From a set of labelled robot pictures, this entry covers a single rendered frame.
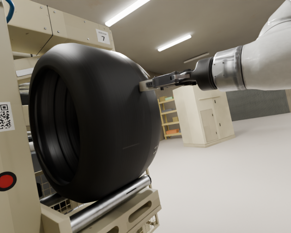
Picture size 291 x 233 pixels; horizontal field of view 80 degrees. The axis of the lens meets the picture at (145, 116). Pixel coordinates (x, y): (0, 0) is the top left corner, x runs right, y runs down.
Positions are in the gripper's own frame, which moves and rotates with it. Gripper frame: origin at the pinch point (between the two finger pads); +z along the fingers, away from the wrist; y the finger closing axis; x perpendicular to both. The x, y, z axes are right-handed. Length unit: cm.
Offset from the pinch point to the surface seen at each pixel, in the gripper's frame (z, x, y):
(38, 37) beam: 60, -31, 8
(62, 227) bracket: 7.6, 32.0, 26.9
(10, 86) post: 24.1, -2.3, 29.1
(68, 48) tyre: 17.9, -13.3, 14.9
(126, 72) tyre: 6.3, -4.7, 2.8
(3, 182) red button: 20.2, 21.3, 34.1
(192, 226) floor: 47, 132, -108
